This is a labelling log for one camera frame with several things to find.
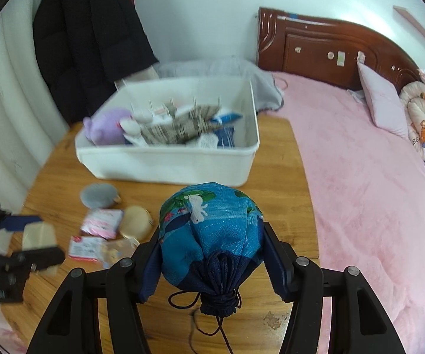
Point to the beige round compact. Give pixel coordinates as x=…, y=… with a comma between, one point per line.
x=137, y=221

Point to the plaid fabric bow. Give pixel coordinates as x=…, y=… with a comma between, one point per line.
x=175, y=129

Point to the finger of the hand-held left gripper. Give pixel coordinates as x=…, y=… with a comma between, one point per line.
x=46, y=257
x=20, y=222

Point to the brown wooden headboard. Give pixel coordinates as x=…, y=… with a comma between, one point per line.
x=308, y=44

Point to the grey round pouch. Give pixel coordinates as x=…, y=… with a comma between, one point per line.
x=98, y=195

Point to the clear sticker pack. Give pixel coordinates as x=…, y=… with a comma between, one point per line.
x=116, y=252

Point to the pale wall shelf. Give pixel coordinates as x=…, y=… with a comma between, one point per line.
x=415, y=24

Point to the white plastic storage bin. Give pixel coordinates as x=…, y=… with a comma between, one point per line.
x=161, y=166

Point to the beige paper box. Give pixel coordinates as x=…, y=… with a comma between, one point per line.
x=39, y=238

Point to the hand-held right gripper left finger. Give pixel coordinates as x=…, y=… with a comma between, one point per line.
x=149, y=280

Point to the pink pillow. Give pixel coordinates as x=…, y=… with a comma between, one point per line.
x=382, y=99

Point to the black puffer jacket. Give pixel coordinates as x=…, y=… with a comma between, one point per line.
x=87, y=37

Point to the pink wipes pack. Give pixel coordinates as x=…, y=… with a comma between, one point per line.
x=102, y=223

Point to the pink bed blanket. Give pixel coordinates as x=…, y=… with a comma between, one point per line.
x=363, y=191

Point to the grey cloth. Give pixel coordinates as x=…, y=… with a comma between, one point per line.
x=216, y=68

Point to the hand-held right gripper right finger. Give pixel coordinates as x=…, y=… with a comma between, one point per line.
x=277, y=269

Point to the purple plush toy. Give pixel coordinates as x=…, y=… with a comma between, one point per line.
x=105, y=125

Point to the white blue box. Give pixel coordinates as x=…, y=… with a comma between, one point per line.
x=227, y=118

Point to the small red white packet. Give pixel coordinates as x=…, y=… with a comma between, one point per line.
x=85, y=249

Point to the white curtain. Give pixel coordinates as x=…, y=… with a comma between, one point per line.
x=9, y=81

